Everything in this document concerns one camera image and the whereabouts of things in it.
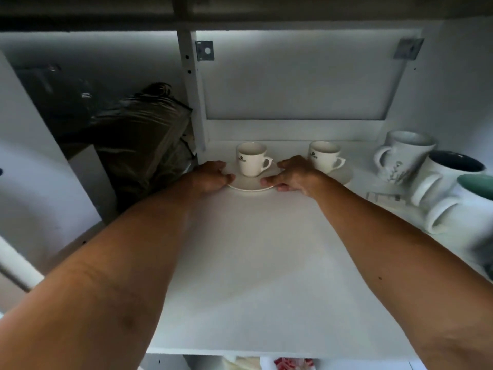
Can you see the white mug dark blue inside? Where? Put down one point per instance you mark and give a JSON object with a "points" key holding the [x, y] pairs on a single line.
{"points": [[443, 177]]}

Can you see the white mug with floral print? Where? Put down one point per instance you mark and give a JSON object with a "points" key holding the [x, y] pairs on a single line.
{"points": [[404, 156]]}

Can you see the grey metal cabinet bracket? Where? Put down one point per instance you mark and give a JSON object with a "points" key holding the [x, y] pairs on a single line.
{"points": [[204, 51], [408, 48]]}

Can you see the person's left thumb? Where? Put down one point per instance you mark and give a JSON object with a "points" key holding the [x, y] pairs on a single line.
{"points": [[225, 180]]}

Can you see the person's right hand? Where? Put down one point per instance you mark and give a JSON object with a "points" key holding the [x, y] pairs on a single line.
{"points": [[300, 175]]}

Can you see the small white espresso cup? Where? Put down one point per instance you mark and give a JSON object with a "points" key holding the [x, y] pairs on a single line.
{"points": [[250, 159], [322, 154]]}

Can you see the white cabinet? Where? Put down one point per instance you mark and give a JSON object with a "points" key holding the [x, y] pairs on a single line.
{"points": [[292, 92]]}

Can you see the person's left hand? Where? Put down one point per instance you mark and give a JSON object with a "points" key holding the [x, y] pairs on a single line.
{"points": [[206, 179]]}

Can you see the white saucer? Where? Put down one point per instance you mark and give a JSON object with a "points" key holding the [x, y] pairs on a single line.
{"points": [[248, 183], [342, 175]]}

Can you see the white mug teal inside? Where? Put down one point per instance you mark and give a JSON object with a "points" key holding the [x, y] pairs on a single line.
{"points": [[464, 211]]}

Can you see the person's left forearm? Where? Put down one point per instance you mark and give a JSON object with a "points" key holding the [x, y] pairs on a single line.
{"points": [[108, 273]]}

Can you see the white cloth item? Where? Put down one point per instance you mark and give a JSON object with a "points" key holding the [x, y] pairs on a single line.
{"points": [[240, 364]]}

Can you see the red and white packet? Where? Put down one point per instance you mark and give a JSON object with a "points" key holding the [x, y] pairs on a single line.
{"points": [[293, 364]]}

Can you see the person's right forearm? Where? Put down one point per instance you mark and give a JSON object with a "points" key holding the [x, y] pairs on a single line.
{"points": [[389, 262]]}

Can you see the black plastic bag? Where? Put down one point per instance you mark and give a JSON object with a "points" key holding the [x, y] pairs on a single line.
{"points": [[142, 142]]}

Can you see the person's right thumb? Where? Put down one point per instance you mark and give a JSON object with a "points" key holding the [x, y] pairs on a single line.
{"points": [[270, 181]]}

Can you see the white cabinet door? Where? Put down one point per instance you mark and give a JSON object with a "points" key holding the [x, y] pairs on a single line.
{"points": [[34, 181]]}

